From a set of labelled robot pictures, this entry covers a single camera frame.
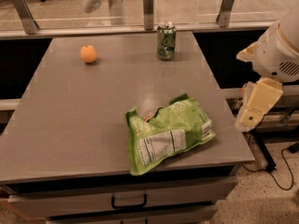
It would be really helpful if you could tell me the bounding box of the middle metal rail bracket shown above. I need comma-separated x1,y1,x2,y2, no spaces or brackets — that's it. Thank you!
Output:
143,0,154,30

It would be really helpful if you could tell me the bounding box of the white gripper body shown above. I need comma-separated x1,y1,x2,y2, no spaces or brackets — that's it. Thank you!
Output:
252,21,299,83

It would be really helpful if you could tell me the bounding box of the green soda can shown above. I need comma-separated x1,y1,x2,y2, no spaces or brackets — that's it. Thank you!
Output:
157,21,177,61

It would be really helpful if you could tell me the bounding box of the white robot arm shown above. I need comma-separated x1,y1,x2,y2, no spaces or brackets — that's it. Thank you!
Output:
235,5,299,132

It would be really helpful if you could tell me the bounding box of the black stand leg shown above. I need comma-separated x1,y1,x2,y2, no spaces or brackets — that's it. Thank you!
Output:
251,129,277,173

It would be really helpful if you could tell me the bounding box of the green rice chip bag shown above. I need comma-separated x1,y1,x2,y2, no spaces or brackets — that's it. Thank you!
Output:
125,94,216,175

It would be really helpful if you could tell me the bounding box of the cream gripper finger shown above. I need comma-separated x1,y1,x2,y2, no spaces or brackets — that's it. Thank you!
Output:
236,42,256,62
235,77,283,133

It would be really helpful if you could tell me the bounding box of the upper drawer with black handle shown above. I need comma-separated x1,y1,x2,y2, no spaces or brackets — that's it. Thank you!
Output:
8,176,237,217

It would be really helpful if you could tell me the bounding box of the right metal rail bracket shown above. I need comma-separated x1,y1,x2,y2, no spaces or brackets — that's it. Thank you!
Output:
216,0,235,28

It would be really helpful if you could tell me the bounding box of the lower drawer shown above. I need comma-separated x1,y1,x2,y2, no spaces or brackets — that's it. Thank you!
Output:
46,205,218,224

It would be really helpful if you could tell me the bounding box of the metal rail bracket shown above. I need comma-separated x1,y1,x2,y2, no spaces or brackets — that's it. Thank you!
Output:
11,0,39,35
143,0,154,30
216,0,235,28

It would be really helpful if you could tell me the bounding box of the black floor cable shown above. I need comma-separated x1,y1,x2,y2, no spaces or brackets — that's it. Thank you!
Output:
242,115,295,191

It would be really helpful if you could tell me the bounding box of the left metal rail bracket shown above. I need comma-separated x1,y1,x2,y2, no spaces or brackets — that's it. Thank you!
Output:
11,0,39,35

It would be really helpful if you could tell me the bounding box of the orange fruit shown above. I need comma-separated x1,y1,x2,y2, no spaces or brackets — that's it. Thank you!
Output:
80,45,97,63

